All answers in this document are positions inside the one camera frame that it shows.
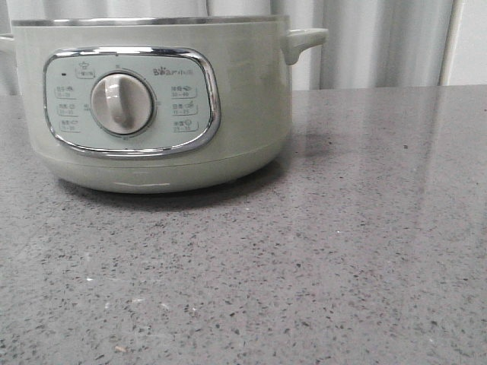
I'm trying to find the white pleated curtain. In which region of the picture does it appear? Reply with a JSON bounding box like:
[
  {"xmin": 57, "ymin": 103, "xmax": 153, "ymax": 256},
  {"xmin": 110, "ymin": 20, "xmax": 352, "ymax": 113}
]
[{"xmin": 0, "ymin": 0, "xmax": 487, "ymax": 96}]

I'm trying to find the pale green electric cooking pot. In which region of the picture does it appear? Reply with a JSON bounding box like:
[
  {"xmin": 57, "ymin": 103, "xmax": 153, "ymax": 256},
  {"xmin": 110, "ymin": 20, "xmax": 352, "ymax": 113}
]
[{"xmin": 1, "ymin": 15, "xmax": 329, "ymax": 193}]

